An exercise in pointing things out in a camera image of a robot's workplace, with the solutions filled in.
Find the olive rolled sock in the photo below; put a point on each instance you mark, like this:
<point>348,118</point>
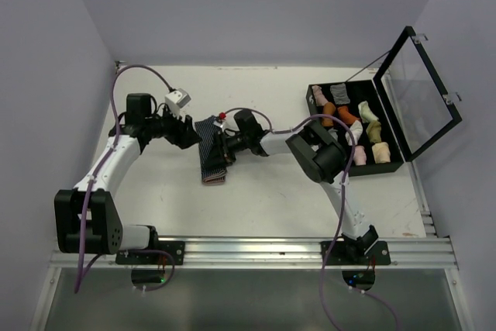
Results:
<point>373,131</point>

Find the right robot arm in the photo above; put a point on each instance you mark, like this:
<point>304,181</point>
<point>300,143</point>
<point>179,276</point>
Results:
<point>318,153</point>

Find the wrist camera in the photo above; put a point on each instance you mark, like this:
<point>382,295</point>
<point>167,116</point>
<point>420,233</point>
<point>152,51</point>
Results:
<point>222,122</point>
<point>176,100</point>

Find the aluminium rail frame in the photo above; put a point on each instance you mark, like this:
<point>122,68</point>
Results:
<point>262,284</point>

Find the black storage box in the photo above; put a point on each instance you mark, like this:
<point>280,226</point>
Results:
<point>359,91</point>

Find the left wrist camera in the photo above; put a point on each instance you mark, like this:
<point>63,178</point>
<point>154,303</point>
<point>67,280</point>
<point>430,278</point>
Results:
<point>176,100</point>

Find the pale green rolled sock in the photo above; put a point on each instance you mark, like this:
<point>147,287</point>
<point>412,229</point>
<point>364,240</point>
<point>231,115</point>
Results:
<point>366,113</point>

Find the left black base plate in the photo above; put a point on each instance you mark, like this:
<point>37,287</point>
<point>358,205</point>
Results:
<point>165,252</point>

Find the glass box lid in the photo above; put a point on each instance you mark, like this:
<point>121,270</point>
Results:
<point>417,104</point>

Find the striped blue cloth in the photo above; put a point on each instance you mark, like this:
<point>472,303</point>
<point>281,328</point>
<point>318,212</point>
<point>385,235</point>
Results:
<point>207,129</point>

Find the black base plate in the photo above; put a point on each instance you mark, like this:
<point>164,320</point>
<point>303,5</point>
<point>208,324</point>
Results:
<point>346,252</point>
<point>165,252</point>

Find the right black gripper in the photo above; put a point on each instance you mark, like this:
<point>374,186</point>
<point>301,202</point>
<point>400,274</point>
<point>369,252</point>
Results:
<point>226,156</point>

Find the orange rolled sock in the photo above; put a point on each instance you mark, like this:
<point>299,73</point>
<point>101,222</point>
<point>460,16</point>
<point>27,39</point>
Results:
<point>346,116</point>

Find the light pink rolled sock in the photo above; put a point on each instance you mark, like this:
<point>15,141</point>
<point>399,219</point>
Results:
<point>359,156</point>

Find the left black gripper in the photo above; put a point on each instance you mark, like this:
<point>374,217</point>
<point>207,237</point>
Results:
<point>183,134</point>

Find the brown rolled sock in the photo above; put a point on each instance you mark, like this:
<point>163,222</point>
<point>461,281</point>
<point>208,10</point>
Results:
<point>328,111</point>

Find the grey striped rolled sock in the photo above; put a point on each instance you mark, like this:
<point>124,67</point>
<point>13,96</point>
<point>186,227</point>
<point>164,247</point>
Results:
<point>339,94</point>

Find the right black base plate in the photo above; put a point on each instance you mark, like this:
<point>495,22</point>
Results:
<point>346,252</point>

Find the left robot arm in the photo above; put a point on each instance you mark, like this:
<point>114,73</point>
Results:
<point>87,220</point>

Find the cream rolled sock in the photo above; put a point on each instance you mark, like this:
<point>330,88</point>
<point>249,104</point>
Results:
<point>381,152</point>

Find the white rolled sock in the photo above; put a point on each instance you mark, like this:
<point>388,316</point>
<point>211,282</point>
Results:
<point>353,135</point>

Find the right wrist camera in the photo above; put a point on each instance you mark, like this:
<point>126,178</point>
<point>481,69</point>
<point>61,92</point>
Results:
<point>222,122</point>

